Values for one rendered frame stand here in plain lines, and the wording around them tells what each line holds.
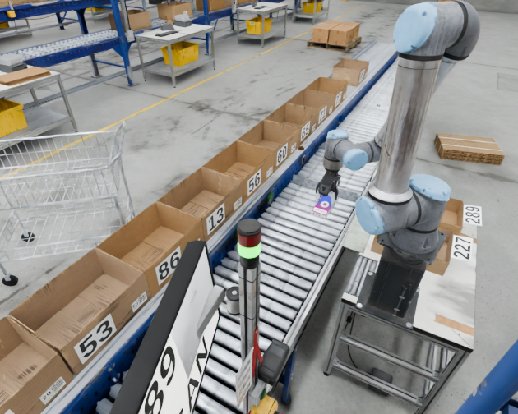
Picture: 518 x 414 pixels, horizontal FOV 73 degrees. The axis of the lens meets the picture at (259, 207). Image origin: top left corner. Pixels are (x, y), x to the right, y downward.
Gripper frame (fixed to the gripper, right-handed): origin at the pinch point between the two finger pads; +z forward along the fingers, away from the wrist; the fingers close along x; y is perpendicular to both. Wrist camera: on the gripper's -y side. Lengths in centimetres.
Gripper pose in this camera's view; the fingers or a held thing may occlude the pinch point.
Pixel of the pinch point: (324, 204)
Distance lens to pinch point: 172.2
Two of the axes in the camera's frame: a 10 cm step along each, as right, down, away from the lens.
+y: 5.0, -5.0, 7.1
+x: -8.6, -3.1, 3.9
